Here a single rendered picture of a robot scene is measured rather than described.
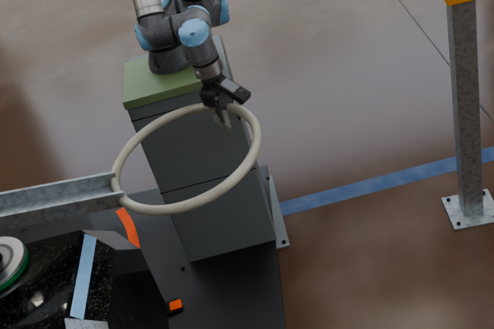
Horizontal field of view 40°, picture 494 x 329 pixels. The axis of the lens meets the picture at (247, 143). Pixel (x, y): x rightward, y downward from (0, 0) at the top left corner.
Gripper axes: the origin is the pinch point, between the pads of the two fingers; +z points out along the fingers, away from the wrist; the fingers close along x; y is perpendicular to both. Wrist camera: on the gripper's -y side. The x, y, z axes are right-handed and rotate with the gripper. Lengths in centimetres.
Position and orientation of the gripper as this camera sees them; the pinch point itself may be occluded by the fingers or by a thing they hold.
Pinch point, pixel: (235, 123)
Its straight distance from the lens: 223.1
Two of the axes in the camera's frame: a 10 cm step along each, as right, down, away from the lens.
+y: -7.7, -1.7, 6.2
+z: 3.0, 7.6, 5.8
